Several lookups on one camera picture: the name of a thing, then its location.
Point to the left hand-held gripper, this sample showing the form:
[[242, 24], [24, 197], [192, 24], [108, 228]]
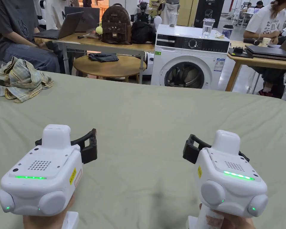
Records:
[[38, 181]]

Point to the wooden desk with laptops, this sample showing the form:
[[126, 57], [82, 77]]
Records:
[[85, 40]]

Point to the person's left hand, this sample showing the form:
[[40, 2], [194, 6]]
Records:
[[43, 221]]

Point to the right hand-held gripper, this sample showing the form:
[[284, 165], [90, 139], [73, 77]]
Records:
[[231, 188]]

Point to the person's right hand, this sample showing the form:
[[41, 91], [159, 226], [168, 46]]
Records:
[[238, 223]]

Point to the white washing machine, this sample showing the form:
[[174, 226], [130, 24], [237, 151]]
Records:
[[181, 53]]

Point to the black robot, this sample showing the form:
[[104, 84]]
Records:
[[143, 14]]

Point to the bed with pale green sheet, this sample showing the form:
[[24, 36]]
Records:
[[143, 114]]

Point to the crumpled plaid shirt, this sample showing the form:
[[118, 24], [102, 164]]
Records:
[[21, 81]]

